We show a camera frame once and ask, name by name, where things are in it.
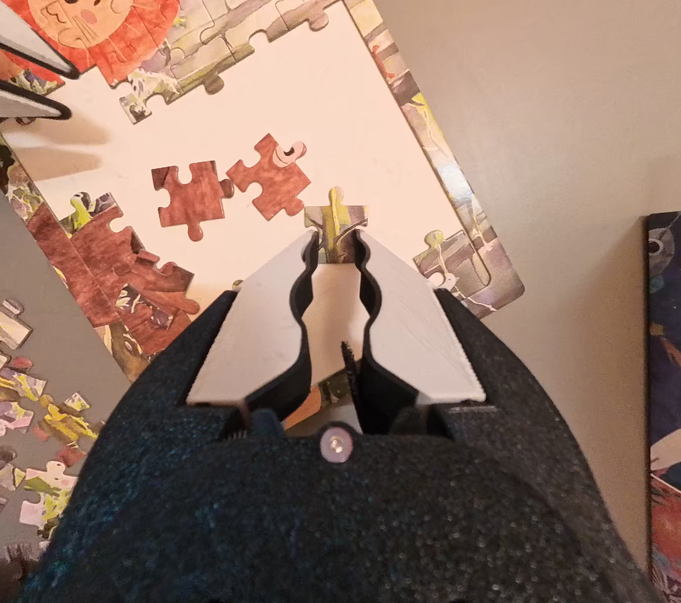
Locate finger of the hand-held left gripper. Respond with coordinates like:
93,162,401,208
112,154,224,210
0,1,81,80
0,78,72,122

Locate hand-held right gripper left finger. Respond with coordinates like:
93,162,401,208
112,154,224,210
186,230,320,425

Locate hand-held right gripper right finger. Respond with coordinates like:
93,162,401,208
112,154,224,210
354,230,487,407

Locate brown trunk puzzle piece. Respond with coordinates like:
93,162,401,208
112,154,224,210
125,249,201,317

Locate green and grey puzzle piece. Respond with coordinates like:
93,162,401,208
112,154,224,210
304,187,369,264

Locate brown puzzle piece pink mark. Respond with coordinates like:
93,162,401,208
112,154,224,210
226,133,312,219

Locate assembled brown trunk pieces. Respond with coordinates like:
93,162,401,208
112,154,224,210
27,193,201,357

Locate pale grey-green puzzle piece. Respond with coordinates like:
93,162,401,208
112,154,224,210
165,25,235,95

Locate pile of puzzle pieces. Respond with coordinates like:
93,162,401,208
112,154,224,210
0,298,105,566

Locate lion puzzle tray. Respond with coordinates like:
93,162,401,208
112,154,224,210
0,0,526,385

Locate grey desk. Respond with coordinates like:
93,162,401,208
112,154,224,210
0,0,681,603

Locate grey teal corner puzzle piece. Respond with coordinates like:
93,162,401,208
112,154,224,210
414,230,526,320

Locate white and green puzzle piece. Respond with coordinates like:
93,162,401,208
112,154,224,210
118,71,183,126

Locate reddish brown puzzle piece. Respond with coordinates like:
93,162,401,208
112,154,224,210
151,160,235,242

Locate illustrated puzzle box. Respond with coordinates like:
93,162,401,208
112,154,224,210
645,212,681,582

